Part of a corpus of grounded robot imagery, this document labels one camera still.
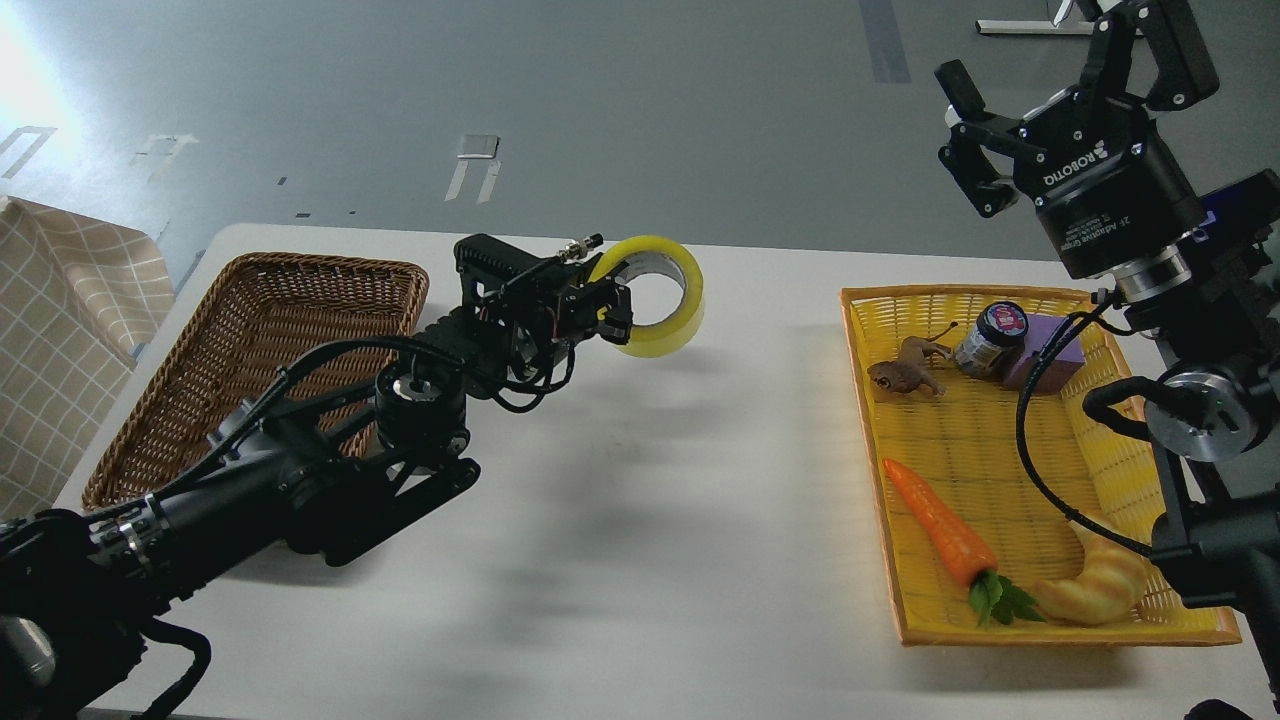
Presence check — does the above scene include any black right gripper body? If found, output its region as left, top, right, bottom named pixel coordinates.
left=1015, top=88, right=1206, bottom=279

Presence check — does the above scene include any beige checkered cloth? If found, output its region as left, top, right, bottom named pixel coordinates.
left=1, top=196, right=174, bottom=520

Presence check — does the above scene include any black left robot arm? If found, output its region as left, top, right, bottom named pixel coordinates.
left=1, top=234, right=637, bottom=719

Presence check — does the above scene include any purple block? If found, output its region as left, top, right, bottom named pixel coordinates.
left=998, top=313, right=1085, bottom=395

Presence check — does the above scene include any orange toy carrot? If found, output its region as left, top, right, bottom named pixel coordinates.
left=881, top=457, right=998, bottom=588

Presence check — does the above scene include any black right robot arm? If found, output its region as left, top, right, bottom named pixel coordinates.
left=934, top=1, right=1277, bottom=691

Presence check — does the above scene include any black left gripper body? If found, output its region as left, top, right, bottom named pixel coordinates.
left=506, top=270, right=595, bottom=366

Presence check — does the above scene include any yellow tape roll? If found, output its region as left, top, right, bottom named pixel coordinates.
left=589, top=234, right=705, bottom=357

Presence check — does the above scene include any yellow plastic basket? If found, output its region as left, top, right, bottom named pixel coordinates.
left=840, top=284, right=1242, bottom=647

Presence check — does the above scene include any small dark jar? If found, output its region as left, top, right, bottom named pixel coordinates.
left=954, top=300, right=1030, bottom=379

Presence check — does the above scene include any brown wicker basket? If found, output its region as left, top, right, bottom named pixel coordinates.
left=81, top=252, right=430, bottom=511

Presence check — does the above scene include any toy croissant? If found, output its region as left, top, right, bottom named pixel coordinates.
left=1030, top=521, right=1148, bottom=626

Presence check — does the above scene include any brown toy frog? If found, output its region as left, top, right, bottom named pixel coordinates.
left=867, top=322, right=957, bottom=397

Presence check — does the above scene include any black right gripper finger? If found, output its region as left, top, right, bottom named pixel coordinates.
left=1075, top=1, right=1221, bottom=111
left=934, top=60, right=1046, bottom=218

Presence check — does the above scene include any white stand base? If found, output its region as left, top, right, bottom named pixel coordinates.
left=973, top=1, right=1102, bottom=37

